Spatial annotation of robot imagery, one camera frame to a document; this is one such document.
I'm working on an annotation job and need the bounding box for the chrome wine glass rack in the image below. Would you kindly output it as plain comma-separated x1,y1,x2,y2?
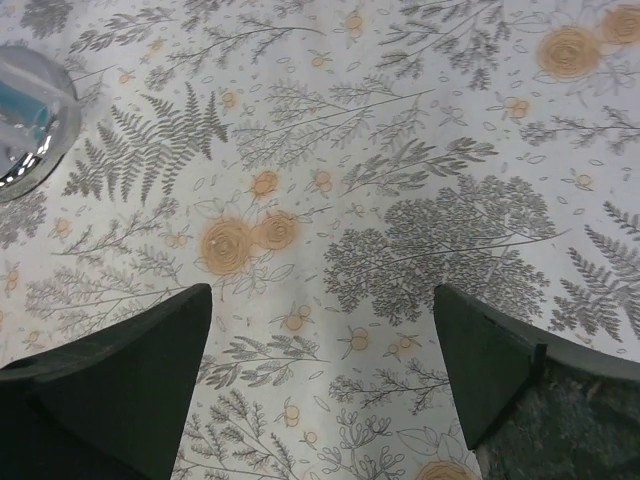
1,45,82,203

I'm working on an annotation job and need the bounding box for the floral tablecloth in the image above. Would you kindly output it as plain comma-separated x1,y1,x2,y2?
1,1,639,479

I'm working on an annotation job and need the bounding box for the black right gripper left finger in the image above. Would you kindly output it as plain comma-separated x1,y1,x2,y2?
1,284,213,479

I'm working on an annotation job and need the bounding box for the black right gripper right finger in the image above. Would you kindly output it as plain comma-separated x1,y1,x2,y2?
433,284,639,449

